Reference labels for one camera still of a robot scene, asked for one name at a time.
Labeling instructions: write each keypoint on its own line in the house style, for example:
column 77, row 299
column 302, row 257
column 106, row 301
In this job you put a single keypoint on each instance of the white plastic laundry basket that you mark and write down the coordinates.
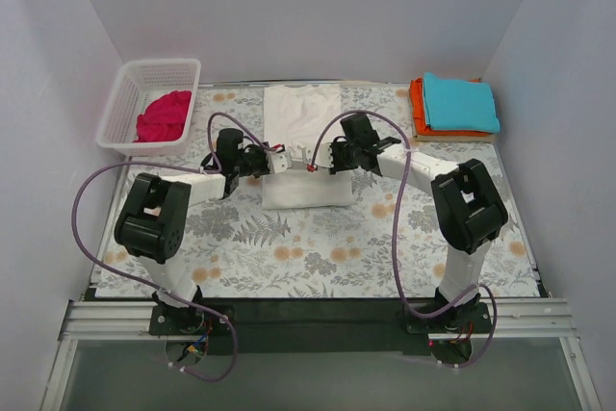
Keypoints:
column 139, row 85

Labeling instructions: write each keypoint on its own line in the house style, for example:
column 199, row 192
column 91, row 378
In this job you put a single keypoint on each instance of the aluminium frame rail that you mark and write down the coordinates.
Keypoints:
column 319, row 354

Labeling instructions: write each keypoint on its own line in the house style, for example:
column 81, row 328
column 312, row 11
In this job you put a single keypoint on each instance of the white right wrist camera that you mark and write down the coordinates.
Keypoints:
column 316, row 158

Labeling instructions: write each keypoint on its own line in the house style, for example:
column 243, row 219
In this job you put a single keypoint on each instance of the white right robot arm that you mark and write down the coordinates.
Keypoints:
column 469, row 209

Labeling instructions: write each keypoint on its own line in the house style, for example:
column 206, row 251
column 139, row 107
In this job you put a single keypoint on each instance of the floral patterned table mat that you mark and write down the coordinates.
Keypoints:
column 234, row 248

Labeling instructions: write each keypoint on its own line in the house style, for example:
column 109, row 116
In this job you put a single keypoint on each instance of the folded orange t shirt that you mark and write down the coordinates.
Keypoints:
column 416, row 97

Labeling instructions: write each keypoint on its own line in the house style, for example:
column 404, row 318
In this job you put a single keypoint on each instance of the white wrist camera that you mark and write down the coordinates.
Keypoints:
column 316, row 158
column 279, row 159

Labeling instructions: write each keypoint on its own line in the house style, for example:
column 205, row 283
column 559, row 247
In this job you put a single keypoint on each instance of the white t shirt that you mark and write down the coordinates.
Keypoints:
column 295, row 117

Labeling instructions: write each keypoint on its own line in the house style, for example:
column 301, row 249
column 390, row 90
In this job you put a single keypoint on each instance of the crumpled red t shirt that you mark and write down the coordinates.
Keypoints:
column 164, row 119

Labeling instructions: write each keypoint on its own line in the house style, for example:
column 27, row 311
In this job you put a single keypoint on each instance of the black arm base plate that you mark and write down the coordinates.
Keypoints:
column 325, row 325

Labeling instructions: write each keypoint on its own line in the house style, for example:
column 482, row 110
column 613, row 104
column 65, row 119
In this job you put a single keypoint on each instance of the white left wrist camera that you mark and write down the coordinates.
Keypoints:
column 279, row 159

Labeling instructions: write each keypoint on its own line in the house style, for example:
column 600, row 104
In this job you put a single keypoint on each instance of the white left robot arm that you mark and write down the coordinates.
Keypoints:
column 151, row 223

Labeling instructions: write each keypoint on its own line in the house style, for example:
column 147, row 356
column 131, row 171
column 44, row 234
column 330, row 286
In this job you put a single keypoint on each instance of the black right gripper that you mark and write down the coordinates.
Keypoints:
column 338, row 157

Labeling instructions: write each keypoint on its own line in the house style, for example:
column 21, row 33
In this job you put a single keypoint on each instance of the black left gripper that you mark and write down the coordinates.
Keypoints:
column 263, row 161

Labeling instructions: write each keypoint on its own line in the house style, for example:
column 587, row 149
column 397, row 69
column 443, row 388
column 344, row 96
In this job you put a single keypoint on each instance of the folded blue t shirt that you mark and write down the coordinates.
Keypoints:
column 459, row 105

